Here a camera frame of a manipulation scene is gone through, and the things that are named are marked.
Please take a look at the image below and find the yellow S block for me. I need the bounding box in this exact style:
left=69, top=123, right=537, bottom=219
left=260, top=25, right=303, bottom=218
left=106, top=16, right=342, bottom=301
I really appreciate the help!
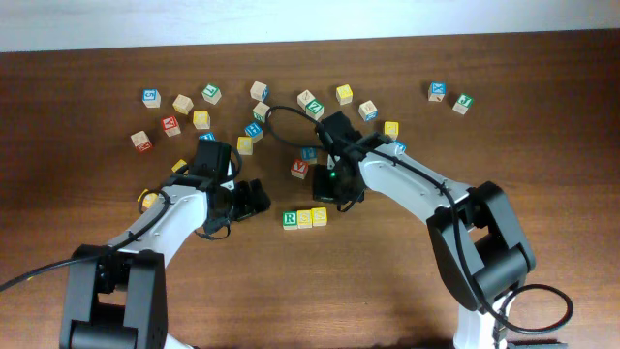
left=296, top=209, right=313, bottom=229
left=311, top=207, right=328, bottom=227

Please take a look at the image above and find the red A block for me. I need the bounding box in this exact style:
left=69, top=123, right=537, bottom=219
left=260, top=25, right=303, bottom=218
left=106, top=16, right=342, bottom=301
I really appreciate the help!
left=291, top=159, right=309, bottom=179

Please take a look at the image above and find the green R block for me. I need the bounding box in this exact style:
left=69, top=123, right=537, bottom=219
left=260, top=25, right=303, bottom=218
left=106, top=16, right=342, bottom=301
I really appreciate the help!
left=282, top=211, right=298, bottom=230

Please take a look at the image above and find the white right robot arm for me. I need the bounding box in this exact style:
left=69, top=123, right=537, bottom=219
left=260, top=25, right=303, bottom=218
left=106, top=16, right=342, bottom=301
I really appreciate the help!
left=313, top=112, right=536, bottom=348

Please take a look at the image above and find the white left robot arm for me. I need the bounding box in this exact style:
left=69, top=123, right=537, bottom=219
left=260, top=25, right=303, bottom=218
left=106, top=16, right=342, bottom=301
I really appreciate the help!
left=59, top=140, right=270, bottom=348

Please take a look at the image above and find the blue P block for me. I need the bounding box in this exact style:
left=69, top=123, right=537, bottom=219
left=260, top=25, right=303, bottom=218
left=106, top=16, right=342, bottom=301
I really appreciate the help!
left=301, top=147, right=318, bottom=165

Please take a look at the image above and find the blue T block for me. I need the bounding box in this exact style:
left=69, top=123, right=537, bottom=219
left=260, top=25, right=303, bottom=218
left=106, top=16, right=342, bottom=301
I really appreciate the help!
left=394, top=141, right=407, bottom=152

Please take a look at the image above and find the blue tilted H block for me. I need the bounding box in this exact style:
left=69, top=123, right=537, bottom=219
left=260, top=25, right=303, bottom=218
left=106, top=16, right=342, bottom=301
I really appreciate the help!
left=244, top=122, right=264, bottom=143

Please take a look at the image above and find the yellow K block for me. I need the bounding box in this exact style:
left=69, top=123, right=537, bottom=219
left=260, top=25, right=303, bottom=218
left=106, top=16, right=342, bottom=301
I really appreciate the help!
left=384, top=121, right=399, bottom=140

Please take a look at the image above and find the wooden shell block blue side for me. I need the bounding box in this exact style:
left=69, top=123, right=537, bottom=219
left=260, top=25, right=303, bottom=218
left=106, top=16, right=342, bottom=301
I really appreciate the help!
left=358, top=100, right=378, bottom=122

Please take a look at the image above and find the green Z block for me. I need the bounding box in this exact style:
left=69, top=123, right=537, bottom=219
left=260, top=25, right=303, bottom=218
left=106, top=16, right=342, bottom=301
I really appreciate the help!
left=305, top=99, right=325, bottom=120

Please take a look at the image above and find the wooden block green side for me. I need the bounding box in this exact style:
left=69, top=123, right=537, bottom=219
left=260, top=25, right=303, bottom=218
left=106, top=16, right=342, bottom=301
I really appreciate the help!
left=252, top=102, right=269, bottom=123

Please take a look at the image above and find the wooden block by Z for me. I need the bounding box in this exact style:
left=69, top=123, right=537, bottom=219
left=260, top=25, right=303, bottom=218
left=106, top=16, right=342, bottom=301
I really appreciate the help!
left=296, top=90, right=315, bottom=110

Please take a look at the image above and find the red Y block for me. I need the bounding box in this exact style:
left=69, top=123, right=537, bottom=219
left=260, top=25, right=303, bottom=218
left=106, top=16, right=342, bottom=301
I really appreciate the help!
left=161, top=116, right=181, bottom=137

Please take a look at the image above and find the green L block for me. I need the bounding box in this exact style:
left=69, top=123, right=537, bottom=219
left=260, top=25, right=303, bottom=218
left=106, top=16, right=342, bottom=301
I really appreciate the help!
left=201, top=83, right=222, bottom=105

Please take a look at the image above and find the plain wooden block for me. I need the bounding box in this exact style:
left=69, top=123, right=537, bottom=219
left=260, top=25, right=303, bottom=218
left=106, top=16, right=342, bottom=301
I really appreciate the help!
left=172, top=94, right=194, bottom=115

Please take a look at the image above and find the wooden block red side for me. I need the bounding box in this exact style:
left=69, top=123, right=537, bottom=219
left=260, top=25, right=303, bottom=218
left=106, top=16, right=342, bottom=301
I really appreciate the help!
left=130, top=131, right=153, bottom=153

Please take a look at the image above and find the blue block far right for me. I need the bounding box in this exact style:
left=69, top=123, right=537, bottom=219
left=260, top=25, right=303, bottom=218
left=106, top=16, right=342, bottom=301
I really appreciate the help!
left=428, top=81, right=447, bottom=102

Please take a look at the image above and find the blue number five block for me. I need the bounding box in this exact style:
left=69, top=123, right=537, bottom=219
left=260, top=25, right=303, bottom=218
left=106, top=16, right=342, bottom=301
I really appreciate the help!
left=141, top=89, right=161, bottom=109

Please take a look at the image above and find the green J block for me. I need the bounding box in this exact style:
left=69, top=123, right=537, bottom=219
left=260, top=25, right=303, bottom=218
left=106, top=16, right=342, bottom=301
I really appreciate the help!
left=452, top=93, right=474, bottom=115

